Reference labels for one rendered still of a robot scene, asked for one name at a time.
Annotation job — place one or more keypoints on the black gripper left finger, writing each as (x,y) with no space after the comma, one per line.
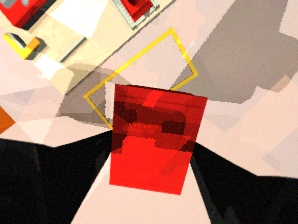
(62,176)

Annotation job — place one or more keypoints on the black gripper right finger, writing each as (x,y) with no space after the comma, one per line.
(233,195)

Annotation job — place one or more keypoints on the red hollow shell with corner bosses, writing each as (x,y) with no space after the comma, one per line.
(153,136)

